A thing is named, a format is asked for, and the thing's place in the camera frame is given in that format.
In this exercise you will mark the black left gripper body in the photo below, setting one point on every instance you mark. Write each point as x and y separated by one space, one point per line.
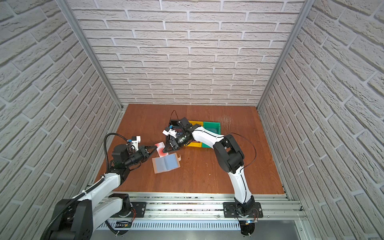
137 158

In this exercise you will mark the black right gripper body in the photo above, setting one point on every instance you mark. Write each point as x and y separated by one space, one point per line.
182 140

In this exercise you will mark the white red circles card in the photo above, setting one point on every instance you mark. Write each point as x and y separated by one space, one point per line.
160 147

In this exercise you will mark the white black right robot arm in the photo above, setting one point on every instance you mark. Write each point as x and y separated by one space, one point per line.
228 153

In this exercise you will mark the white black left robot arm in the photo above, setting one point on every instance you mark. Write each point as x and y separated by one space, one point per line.
78 217

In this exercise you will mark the yellow plastic bin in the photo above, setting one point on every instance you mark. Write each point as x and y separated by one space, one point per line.
195 143

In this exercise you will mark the green plastic bin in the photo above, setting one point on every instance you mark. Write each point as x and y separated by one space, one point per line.
213 127

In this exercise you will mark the aluminium corner profile left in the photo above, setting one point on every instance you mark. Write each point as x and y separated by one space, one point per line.
80 34

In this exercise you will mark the aluminium corner profile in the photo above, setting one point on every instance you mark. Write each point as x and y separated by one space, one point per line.
304 12
80 34

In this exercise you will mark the aluminium corner profile right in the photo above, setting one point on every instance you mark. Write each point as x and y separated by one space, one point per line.
304 12

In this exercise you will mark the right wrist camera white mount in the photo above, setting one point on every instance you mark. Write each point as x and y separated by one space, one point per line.
169 131

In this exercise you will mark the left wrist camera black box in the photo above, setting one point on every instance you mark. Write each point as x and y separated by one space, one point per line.
123 151

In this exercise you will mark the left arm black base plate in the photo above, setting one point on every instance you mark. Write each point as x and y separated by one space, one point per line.
137 210

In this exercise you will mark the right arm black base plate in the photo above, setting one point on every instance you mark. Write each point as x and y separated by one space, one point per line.
235 210

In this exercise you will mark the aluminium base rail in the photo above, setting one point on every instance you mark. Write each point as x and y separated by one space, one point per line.
200 212

